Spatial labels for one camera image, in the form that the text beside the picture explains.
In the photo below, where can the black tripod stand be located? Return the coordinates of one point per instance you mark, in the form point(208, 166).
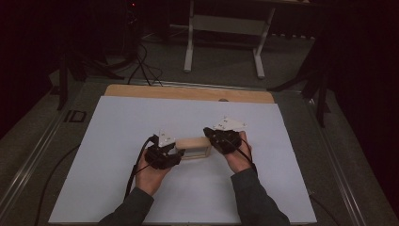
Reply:
point(321, 94)
point(64, 78)

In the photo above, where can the person's right hand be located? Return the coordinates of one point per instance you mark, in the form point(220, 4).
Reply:
point(241, 160)

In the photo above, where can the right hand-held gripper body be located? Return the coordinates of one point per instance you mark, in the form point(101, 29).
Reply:
point(227, 141)

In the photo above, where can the person's left hand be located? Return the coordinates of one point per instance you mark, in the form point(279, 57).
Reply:
point(150, 179)

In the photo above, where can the black floor socket box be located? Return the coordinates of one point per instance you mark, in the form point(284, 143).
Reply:
point(75, 116)

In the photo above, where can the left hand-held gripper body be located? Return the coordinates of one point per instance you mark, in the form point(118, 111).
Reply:
point(160, 157)

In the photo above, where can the white metal stand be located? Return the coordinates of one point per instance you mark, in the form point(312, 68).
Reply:
point(226, 25)

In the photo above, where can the wooden table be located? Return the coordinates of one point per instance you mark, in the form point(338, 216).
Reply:
point(188, 93)

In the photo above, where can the square wooden frame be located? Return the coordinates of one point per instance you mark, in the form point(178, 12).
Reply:
point(193, 144)

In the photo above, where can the metal floor rail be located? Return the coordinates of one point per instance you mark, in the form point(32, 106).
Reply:
point(204, 84)
point(29, 163)
point(338, 163)

